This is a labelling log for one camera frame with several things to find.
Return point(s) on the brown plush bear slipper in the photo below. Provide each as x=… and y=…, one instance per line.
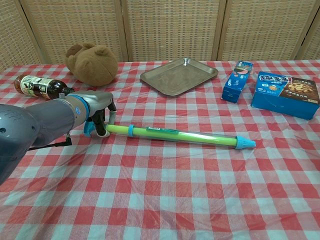
x=92, y=65

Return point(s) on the bamboo folding screen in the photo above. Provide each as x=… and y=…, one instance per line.
x=170, y=27

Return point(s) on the dark brown drink bottle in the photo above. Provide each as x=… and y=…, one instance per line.
x=37, y=87

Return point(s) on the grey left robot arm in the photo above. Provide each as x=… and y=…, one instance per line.
x=42, y=122

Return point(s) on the stainless steel rectangular tray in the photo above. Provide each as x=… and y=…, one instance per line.
x=178, y=76

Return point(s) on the green blue toy water syringe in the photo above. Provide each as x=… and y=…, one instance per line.
x=175, y=136

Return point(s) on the blue chocolate chip cookie box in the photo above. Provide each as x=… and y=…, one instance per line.
x=285, y=97

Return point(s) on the slim blue Oreo box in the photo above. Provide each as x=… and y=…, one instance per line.
x=237, y=82

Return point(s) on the red white checkered tablecloth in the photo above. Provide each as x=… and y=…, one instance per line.
x=175, y=190

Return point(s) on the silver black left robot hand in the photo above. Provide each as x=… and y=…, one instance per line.
x=97, y=100

